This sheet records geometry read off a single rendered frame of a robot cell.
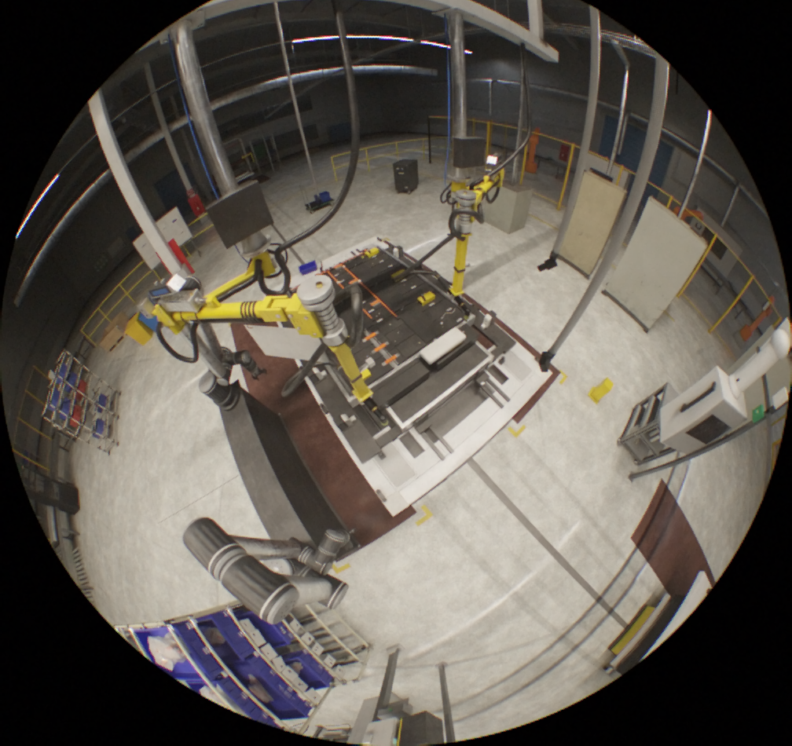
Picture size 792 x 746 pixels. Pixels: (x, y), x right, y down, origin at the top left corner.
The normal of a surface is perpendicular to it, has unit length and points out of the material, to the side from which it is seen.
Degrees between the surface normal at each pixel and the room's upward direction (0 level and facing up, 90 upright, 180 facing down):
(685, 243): 90
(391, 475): 0
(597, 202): 90
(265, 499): 0
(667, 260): 90
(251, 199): 90
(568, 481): 0
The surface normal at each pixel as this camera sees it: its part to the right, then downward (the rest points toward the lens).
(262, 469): -0.08, -0.56
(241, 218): 0.58, 0.64
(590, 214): -0.81, 0.52
